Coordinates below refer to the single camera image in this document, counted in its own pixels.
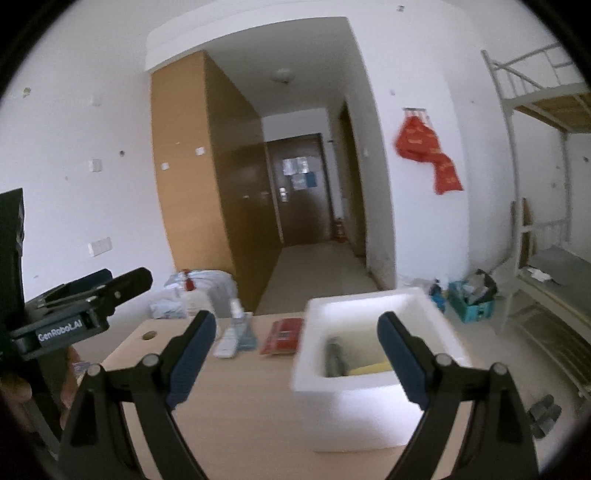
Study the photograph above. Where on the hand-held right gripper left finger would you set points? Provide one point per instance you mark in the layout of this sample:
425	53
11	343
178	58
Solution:
191	355

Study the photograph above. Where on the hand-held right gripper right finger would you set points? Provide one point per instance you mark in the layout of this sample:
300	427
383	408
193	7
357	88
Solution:
406	360

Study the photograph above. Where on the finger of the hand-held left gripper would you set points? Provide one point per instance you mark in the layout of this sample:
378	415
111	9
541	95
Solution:
131	284
92	280

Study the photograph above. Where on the grey sock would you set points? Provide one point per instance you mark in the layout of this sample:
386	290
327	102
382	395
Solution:
335	357

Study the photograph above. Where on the white foam box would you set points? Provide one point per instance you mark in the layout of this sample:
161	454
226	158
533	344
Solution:
360	415

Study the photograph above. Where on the person's left hand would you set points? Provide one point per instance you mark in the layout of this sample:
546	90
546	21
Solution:
16	390

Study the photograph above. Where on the white remote control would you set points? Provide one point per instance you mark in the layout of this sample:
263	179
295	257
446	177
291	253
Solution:
225	344

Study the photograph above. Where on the white bottle red pump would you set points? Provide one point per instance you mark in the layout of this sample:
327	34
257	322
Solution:
187	280

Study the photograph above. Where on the clear spray bottle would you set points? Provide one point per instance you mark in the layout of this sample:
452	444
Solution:
242	332

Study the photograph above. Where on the white plastic bag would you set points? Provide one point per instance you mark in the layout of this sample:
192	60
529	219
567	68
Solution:
217	286

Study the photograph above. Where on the blue plastic crate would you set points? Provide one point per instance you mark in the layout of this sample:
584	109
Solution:
471	307

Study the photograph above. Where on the red snack packet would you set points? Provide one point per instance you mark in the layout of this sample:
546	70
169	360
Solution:
282	336

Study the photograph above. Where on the wooden wardrobe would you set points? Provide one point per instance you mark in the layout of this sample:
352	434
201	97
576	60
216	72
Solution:
194	184

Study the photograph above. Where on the grey slipper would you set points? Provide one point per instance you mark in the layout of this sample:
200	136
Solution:
547	424
539	408

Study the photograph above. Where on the brown side door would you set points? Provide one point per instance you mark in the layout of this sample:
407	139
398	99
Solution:
354	194

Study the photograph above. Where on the wooden board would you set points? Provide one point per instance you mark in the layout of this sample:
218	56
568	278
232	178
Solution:
524	230

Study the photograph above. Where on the dark brown entrance door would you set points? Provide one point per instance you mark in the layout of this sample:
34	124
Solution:
304	212

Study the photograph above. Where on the grey mattress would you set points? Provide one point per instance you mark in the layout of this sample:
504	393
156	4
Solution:
561	265

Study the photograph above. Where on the papers on door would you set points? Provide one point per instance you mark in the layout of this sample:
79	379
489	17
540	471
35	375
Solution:
298	173

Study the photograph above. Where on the ceiling lamp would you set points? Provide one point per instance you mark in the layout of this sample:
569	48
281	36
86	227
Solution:
282	75

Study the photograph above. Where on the grey metal bunk bed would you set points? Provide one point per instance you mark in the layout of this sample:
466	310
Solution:
554	106

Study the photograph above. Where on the white wall switch panel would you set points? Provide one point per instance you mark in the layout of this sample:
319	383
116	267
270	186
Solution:
100	246

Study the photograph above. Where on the white wall socket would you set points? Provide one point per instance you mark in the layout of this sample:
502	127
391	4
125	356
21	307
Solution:
95	165

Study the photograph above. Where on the wall hook rack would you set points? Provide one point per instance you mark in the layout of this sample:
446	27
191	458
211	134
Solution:
414	110

